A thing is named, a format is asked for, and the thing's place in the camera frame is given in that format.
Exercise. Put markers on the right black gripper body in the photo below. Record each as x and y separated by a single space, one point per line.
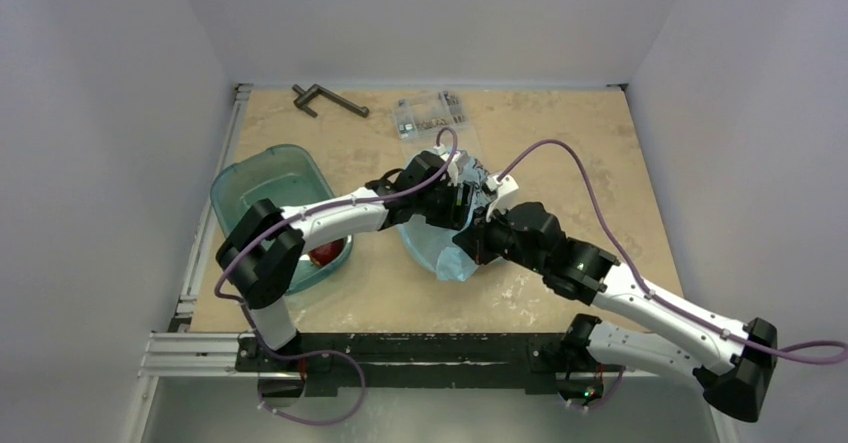
480 238

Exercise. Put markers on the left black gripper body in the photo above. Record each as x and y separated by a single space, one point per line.
439 206

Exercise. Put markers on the red fake apple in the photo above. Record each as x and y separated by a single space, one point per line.
323 255

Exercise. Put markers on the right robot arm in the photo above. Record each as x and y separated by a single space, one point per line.
733 363

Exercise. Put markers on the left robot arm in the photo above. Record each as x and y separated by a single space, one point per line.
260 255

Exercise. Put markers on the clear plastic organizer box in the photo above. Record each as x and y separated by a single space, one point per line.
419 118

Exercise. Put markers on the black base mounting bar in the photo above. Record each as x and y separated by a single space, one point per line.
535 363

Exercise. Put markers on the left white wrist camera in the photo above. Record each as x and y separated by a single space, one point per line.
456 161

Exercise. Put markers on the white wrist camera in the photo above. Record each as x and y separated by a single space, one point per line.
502 189
456 161

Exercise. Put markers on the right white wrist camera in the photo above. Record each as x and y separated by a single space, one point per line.
502 189

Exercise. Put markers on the dark metal crank handle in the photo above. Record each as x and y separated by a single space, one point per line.
304 97

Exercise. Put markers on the aluminium frame rail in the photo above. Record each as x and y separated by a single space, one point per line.
178 352

